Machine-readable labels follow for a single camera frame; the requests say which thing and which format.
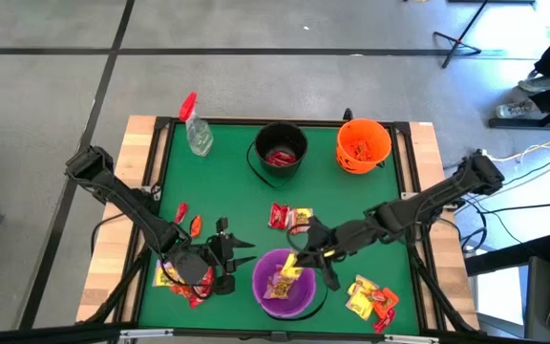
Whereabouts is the clear spray bottle red trigger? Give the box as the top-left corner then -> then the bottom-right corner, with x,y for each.
178,92 -> 215,158

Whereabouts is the white floor cable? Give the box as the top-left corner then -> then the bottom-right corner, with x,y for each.
497,127 -> 550,163

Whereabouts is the silver metal bracket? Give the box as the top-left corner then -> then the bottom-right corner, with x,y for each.
383,333 -> 441,344
119,328 -> 175,341

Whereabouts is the black aluminium table frame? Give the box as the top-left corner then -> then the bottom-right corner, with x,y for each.
116,116 -> 448,341

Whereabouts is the purple plastic bucket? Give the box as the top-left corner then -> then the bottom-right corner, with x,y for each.
251,247 -> 329,321

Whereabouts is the black desk foot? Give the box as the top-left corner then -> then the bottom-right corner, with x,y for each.
488,102 -> 550,130

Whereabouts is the yellow candy packet purple edge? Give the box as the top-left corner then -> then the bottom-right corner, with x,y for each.
286,207 -> 314,235
153,261 -> 175,288

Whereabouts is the orange pumpkin bucket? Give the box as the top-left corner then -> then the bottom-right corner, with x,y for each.
336,118 -> 393,176

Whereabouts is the black tripod stand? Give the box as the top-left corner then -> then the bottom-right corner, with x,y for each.
433,0 -> 491,69

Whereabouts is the black cable bundle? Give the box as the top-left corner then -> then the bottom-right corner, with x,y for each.
408,238 -> 477,333
83,238 -> 155,326

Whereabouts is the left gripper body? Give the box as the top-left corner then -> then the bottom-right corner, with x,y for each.
203,217 -> 237,295

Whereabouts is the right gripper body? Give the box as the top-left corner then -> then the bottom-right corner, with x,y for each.
308,215 -> 367,292

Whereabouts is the black support beam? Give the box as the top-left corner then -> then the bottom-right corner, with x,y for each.
465,236 -> 550,277

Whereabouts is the black plastic bucket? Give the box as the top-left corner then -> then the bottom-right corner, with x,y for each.
245,121 -> 309,190

